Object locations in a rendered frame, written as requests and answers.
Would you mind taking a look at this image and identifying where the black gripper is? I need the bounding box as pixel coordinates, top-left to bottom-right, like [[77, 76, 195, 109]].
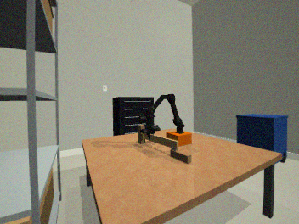
[[140, 122, 161, 140]]

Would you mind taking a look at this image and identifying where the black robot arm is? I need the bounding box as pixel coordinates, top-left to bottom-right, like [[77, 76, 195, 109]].
[[138, 94, 185, 134]]

